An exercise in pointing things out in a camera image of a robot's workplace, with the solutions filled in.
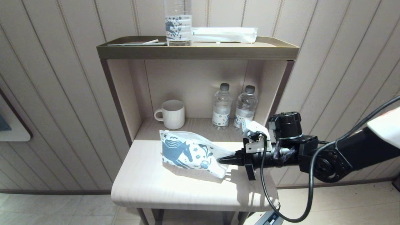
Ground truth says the black labelled power adapter box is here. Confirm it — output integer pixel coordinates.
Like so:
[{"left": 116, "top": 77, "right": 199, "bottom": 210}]
[{"left": 255, "top": 210, "right": 284, "bottom": 225}]

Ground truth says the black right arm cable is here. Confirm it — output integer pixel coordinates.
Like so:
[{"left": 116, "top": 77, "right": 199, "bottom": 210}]
[{"left": 259, "top": 95, "right": 400, "bottom": 223}]

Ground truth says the water bottle patterned label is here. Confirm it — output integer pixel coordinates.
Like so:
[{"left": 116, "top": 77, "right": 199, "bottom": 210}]
[{"left": 233, "top": 85, "right": 258, "bottom": 130}]

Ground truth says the tall clear printed bottle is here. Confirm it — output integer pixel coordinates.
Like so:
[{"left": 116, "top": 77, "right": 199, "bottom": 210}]
[{"left": 164, "top": 0, "right": 192, "bottom": 46}]

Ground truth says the white plastic wrapped packet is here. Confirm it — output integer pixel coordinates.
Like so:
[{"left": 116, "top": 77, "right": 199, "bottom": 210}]
[{"left": 191, "top": 27, "right": 258, "bottom": 43}]

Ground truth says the white horse print zip bag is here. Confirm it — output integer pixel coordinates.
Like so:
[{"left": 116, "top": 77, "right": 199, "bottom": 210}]
[{"left": 159, "top": 130, "right": 237, "bottom": 179}]

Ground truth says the beige wooden shelf table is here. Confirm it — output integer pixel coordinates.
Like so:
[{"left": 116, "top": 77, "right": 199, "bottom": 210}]
[{"left": 96, "top": 36, "right": 300, "bottom": 225}]

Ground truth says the white ribbed mug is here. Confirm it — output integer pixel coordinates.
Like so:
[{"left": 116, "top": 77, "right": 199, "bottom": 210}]
[{"left": 154, "top": 100, "right": 185, "bottom": 130}]

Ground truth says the water bottle plain white label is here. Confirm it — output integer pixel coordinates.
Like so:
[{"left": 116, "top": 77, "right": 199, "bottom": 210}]
[{"left": 212, "top": 83, "right": 233, "bottom": 130}]

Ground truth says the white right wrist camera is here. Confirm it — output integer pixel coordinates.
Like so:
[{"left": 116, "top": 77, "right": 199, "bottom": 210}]
[{"left": 241, "top": 120, "right": 271, "bottom": 153}]

